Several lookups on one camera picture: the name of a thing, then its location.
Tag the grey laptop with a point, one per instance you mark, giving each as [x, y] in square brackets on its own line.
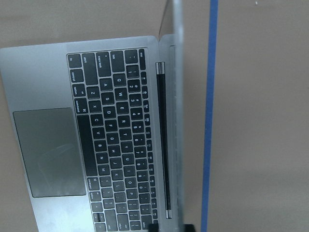
[99, 126]

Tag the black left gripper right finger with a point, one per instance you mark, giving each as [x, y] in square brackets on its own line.
[189, 228]

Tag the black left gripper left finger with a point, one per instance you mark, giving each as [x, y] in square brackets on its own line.
[154, 227]

